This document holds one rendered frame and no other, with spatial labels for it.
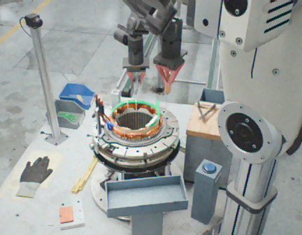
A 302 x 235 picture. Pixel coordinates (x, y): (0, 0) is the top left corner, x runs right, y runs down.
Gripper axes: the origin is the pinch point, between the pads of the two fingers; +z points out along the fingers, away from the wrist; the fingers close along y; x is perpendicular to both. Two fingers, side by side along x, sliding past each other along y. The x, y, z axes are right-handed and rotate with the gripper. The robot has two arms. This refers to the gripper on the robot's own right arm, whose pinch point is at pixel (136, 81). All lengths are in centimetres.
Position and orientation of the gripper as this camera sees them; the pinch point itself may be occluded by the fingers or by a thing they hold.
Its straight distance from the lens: 145.4
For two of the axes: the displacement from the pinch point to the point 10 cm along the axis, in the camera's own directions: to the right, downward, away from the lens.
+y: -10.0, 0.1, -0.1
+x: 0.2, 6.4, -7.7
